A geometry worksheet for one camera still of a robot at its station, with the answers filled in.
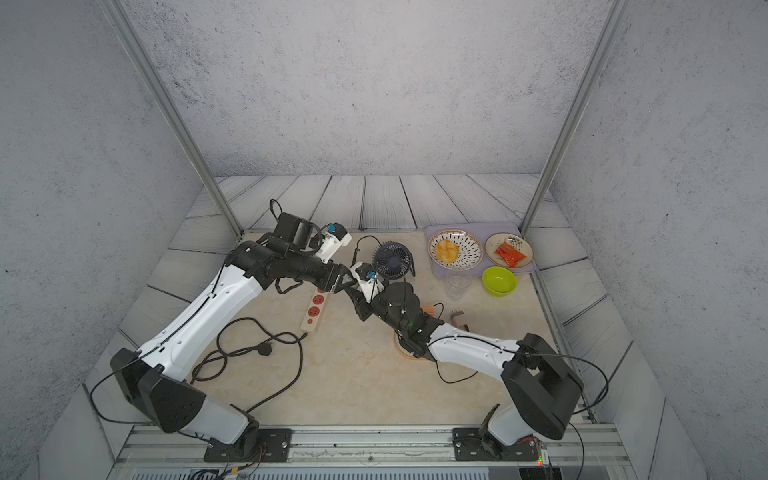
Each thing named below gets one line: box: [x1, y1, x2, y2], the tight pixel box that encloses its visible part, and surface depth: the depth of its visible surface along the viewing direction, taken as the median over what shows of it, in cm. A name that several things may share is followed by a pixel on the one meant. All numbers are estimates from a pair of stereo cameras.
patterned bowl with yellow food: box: [428, 229, 483, 271], surface depth 113 cm
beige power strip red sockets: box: [301, 288, 328, 332], surface depth 98 cm
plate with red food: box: [485, 232, 534, 268], surface depth 114 cm
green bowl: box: [482, 266, 517, 297], surface depth 104 cm
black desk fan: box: [372, 241, 416, 280], surface depth 105 cm
